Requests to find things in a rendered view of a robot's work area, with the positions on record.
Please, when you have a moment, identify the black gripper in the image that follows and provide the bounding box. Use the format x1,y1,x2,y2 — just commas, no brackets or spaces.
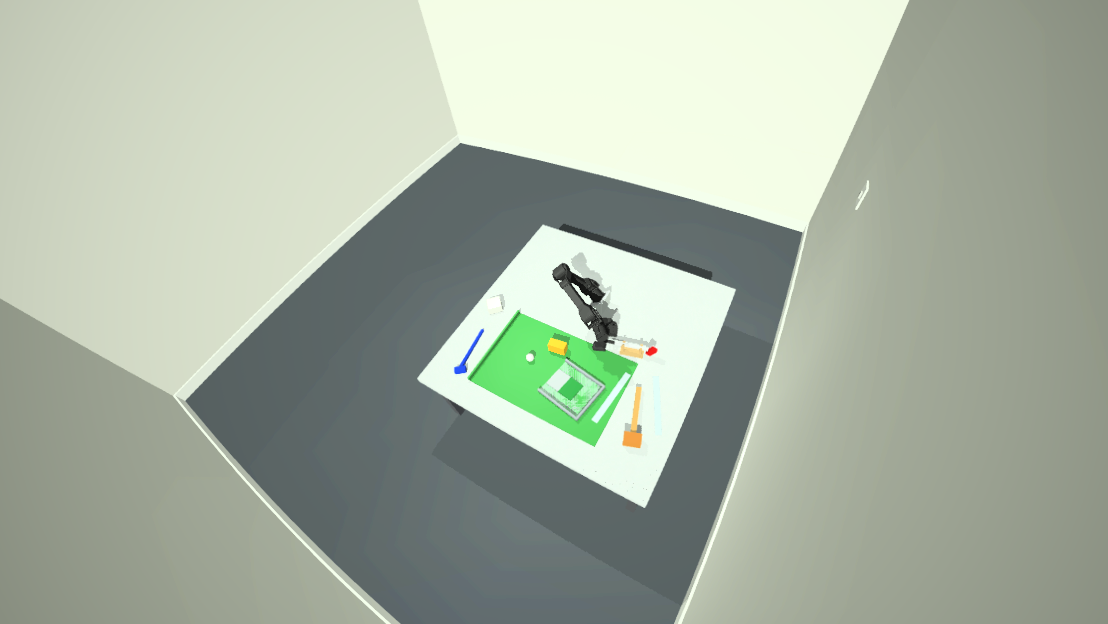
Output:
592,318,613,352

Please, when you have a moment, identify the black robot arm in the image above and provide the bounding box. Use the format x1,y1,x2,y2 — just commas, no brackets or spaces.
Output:
552,262,619,342

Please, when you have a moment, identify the white flat strip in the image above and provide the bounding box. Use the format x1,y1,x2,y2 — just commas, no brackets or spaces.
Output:
652,376,661,434
591,372,630,423

